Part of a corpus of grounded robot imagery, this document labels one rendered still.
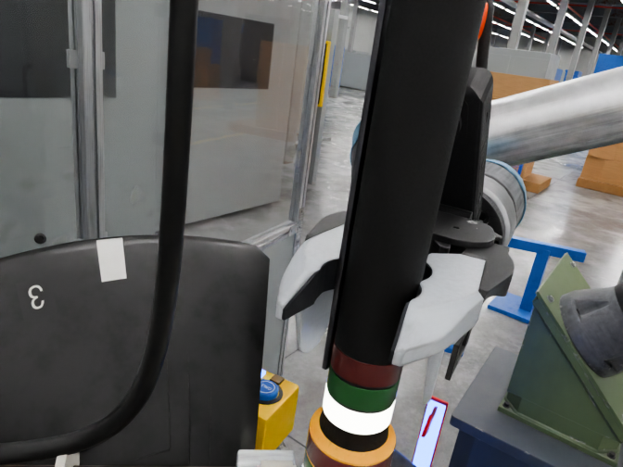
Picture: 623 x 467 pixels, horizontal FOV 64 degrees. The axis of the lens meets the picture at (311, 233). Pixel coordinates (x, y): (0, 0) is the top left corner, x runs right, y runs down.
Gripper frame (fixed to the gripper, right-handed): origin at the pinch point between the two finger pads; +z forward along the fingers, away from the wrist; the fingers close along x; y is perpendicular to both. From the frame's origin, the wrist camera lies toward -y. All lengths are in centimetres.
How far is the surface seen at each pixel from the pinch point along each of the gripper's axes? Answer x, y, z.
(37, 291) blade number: 21.9, 8.0, -1.7
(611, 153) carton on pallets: -69, 82, -920
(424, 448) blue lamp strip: 0, 36, -37
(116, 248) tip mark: 20.2, 5.9, -6.5
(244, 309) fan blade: 11.4, 9.1, -10.2
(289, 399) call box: 21, 42, -41
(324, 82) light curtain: 258, 25, -518
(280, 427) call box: 21, 46, -39
